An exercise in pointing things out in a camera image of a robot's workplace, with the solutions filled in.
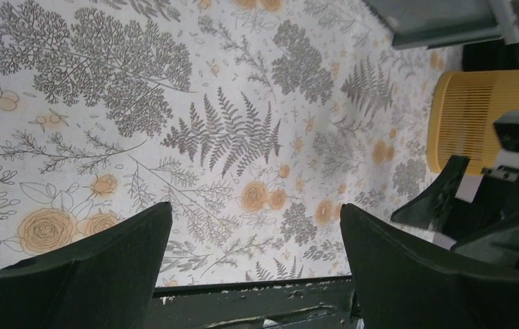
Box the grey plastic crate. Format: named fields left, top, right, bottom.
left=365, top=0, right=519, bottom=50

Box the black crumpled cloth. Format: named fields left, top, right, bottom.
left=461, top=40, right=519, bottom=72

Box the yellow slatted waste basket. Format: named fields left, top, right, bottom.
left=426, top=70, right=519, bottom=175

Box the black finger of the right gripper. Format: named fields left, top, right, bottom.
left=451, top=211, right=519, bottom=268
left=390, top=155, right=470, bottom=232

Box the floral patterned table mat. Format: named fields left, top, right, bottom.
left=0, top=1, right=461, bottom=287

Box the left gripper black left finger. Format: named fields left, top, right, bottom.
left=0, top=202, right=172, bottom=328

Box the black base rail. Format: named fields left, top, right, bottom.
left=144, top=276, right=363, bottom=328

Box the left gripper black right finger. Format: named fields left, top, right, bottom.
left=340, top=204, right=519, bottom=328

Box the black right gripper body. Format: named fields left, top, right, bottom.
left=441, top=175, right=519, bottom=270

